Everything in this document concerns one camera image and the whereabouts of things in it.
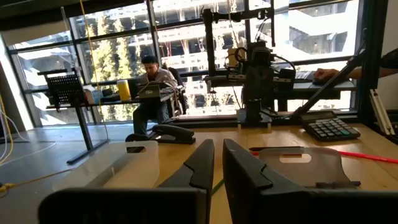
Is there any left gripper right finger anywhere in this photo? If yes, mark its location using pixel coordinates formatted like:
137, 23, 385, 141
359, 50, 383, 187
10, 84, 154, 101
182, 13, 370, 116
223, 139, 307, 224

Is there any black pencil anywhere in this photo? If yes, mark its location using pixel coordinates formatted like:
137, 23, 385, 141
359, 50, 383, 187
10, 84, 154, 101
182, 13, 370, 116
248, 146, 305, 152

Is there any yellow cup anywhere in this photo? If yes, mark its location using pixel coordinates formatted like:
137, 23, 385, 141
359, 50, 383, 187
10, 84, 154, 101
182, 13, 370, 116
116, 79, 132, 102

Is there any side desk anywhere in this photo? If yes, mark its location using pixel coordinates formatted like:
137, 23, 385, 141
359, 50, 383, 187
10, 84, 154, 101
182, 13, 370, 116
203, 76, 357, 111

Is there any grey laptop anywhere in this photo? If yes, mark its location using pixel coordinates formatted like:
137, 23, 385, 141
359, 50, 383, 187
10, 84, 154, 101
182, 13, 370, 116
137, 81, 162, 100

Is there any black perforated metal stand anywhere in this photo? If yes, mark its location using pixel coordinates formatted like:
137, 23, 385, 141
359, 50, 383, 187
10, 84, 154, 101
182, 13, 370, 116
37, 68, 109, 165

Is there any black calculator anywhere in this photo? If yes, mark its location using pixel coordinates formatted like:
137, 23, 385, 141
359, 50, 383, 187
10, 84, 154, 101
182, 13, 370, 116
300, 111, 361, 142

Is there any grey pencil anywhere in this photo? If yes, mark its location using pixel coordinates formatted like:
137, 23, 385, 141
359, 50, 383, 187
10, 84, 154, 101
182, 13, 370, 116
315, 180, 362, 189

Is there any silver aluminium bracket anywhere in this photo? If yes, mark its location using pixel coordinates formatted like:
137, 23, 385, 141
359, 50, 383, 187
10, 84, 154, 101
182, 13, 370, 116
369, 89, 396, 136

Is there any black office chair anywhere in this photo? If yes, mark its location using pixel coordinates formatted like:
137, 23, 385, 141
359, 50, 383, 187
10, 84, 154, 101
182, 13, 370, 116
169, 67, 188, 114

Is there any black stapler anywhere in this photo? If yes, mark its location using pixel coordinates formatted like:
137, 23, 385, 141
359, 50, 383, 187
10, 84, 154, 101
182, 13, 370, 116
126, 124, 197, 146

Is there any grey translucent plastic bin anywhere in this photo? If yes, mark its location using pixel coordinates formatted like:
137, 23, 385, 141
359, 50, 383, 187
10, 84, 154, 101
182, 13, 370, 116
257, 146, 353, 188

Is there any black keyboard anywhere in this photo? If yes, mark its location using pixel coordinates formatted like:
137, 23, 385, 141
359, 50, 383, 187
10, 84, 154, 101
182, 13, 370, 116
294, 70, 317, 82

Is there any person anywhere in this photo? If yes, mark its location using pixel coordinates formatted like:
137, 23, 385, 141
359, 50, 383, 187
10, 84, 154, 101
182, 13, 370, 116
132, 55, 187, 136

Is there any person's hand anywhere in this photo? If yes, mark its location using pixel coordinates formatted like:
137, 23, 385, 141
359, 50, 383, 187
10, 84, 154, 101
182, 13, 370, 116
313, 68, 340, 84

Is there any green pencil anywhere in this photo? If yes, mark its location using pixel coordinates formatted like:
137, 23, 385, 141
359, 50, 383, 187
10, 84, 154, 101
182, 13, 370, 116
211, 178, 225, 196

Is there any black desk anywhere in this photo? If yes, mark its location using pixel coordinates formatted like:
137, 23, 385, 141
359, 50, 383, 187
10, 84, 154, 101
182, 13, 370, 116
46, 90, 187, 125

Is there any red pencil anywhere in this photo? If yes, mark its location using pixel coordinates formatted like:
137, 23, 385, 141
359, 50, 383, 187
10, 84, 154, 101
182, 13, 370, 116
250, 150, 398, 165

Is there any clear plastic bin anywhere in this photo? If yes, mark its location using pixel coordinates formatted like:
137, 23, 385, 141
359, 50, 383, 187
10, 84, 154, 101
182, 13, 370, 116
52, 140, 160, 191

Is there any yellow hanging cable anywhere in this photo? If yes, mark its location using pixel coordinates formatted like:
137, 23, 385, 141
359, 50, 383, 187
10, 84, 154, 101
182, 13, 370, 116
79, 0, 109, 142

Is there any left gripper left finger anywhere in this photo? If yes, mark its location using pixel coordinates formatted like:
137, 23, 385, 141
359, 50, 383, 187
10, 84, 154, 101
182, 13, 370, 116
158, 139, 215, 224

